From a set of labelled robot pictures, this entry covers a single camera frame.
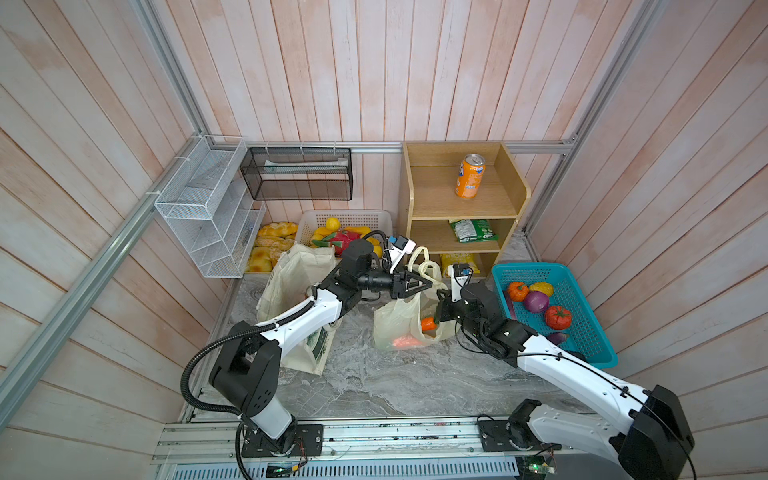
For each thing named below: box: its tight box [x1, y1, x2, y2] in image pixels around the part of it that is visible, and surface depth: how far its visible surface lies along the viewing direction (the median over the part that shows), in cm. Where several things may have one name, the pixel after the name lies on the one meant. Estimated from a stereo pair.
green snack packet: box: [448, 219, 500, 243], surface depth 95 cm
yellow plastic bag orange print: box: [373, 246, 462, 350], surface depth 76 cm
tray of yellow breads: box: [245, 222, 299, 274], surface depth 111 cm
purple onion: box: [524, 291, 549, 313], surface depth 95 cm
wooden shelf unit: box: [399, 142, 531, 277], surface depth 90 cm
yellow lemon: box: [326, 216, 341, 231], surface depth 115 cm
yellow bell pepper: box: [529, 282, 554, 297], surface depth 100 cm
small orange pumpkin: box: [508, 282, 529, 302], surface depth 98 cm
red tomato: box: [545, 305, 573, 331], surface depth 92 cm
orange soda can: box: [455, 153, 486, 199], surface depth 80 cm
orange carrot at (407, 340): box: [392, 334, 423, 347], surface depth 88 cm
